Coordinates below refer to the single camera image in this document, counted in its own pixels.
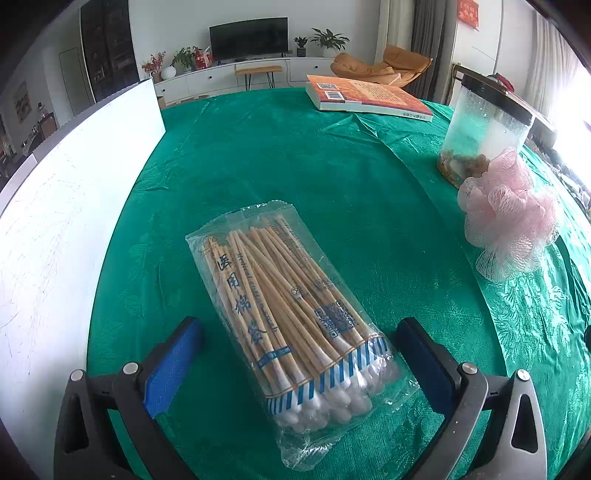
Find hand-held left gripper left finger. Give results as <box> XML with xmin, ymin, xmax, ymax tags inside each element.
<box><xmin>53</xmin><ymin>316</ymin><xmax>205</xmax><ymax>480</ymax></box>

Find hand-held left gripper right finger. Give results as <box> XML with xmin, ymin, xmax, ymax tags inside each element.
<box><xmin>396</xmin><ymin>318</ymin><xmax>549</xmax><ymax>480</ymax></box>

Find cotton swab pack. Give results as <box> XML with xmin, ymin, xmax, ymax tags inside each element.
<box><xmin>185</xmin><ymin>199</ymin><xmax>420</xmax><ymax>472</ymax></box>

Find white board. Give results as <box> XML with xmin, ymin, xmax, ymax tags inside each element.
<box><xmin>0</xmin><ymin>78</ymin><xmax>166</xmax><ymax>430</ymax></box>

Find pink mesh bath loofah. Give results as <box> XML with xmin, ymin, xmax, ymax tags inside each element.
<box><xmin>457</xmin><ymin>148</ymin><xmax>561</xmax><ymax>282</ymax></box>

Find green patterned tablecloth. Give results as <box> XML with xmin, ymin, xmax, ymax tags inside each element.
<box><xmin>85</xmin><ymin>88</ymin><xmax>591</xmax><ymax>480</ymax></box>

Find clear jar with black lid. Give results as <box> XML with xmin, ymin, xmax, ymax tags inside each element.
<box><xmin>438</xmin><ymin>73</ymin><xmax>536</xmax><ymax>189</ymax></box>

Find orange book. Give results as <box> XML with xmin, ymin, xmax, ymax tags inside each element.
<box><xmin>305</xmin><ymin>75</ymin><xmax>435</xmax><ymax>123</ymax></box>

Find white television cabinet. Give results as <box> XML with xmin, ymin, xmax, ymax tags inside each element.
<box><xmin>152</xmin><ymin>55</ymin><xmax>342</xmax><ymax>107</ymax></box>

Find red flowers in vase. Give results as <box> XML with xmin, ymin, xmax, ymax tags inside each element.
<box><xmin>141</xmin><ymin>52</ymin><xmax>166</xmax><ymax>83</ymax></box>

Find potted plant with red decoration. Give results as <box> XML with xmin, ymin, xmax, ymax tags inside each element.
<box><xmin>171</xmin><ymin>46</ymin><xmax>215</xmax><ymax>71</ymax></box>

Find wooden stool with metal legs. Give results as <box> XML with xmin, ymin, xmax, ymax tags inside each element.
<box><xmin>235</xmin><ymin>65</ymin><xmax>283</xmax><ymax>90</ymax></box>

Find orange lounge chair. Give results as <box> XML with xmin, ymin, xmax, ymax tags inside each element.
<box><xmin>331</xmin><ymin>45</ymin><xmax>433</xmax><ymax>89</ymax></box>

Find black display cabinet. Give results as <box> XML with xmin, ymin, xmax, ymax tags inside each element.
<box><xmin>79</xmin><ymin>0</ymin><xmax>140</xmax><ymax>103</ymax></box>

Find white curtain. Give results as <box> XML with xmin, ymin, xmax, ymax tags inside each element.
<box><xmin>526</xmin><ymin>9</ymin><xmax>578</xmax><ymax>112</ymax></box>

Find black television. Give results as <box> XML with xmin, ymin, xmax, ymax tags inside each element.
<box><xmin>209</xmin><ymin>17</ymin><xmax>289</xmax><ymax>63</ymax></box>

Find grey curtain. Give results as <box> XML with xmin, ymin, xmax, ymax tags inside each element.
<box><xmin>411</xmin><ymin>0</ymin><xmax>446</xmax><ymax>100</ymax></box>

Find large green potted plant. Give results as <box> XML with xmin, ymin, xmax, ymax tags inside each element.
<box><xmin>310</xmin><ymin>28</ymin><xmax>350</xmax><ymax>58</ymax></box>

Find framed wall picture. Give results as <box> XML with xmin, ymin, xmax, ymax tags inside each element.
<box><xmin>13</xmin><ymin>82</ymin><xmax>32</xmax><ymax>123</ymax></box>

